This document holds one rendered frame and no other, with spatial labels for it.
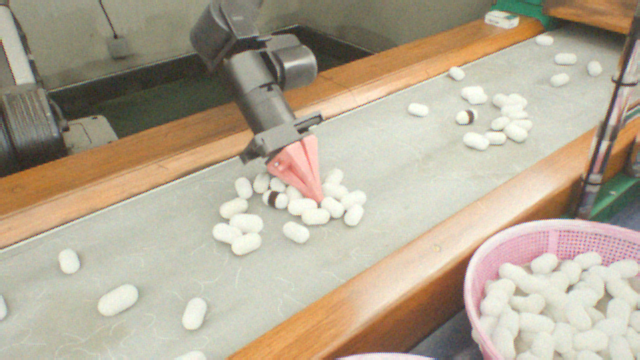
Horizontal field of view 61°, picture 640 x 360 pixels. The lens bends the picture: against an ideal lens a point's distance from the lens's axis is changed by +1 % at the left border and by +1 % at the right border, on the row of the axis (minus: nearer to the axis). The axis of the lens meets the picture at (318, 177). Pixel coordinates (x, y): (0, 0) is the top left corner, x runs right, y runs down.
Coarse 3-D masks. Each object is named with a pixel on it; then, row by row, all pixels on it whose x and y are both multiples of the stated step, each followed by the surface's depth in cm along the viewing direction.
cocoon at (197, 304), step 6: (192, 300) 52; (198, 300) 52; (186, 306) 52; (192, 306) 51; (198, 306) 51; (204, 306) 52; (186, 312) 51; (192, 312) 51; (198, 312) 51; (204, 312) 52; (186, 318) 50; (192, 318) 50; (198, 318) 50; (186, 324) 50; (192, 324) 50; (198, 324) 51
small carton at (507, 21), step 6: (492, 12) 119; (498, 12) 119; (486, 18) 119; (492, 18) 118; (498, 18) 117; (504, 18) 116; (510, 18) 116; (516, 18) 116; (498, 24) 117; (504, 24) 116; (510, 24) 116; (516, 24) 117
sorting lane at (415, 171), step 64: (512, 64) 106; (576, 64) 106; (320, 128) 84; (384, 128) 84; (448, 128) 84; (576, 128) 84; (192, 192) 70; (256, 192) 70; (384, 192) 70; (448, 192) 70; (0, 256) 60; (128, 256) 60; (192, 256) 60; (256, 256) 60; (320, 256) 60; (384, 256) 60; (0, 320) 52; (64, 320) 52; (128, 320) 52; (256, 320) 52
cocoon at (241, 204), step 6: (240, 198) 65; (222, 204) 65; (228, 204) 64; (234, 204) 65; (240, 204) 65; (246, 204) 65; (222, 210) 64; (228, 210) 64; (234, 210) 64; (240, 210) 65; (246, 210) 66; (228, 216) 64
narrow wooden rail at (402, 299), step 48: (576, 144) 75; (624, 144) 76; (528, 192) 66; (432, 240) 58; (480, 240) 58; (336, 288) 52; (384, 288) 52; (432, 288) 54; (288, 336) 47; (336, 336) 47; (384, 336) 52
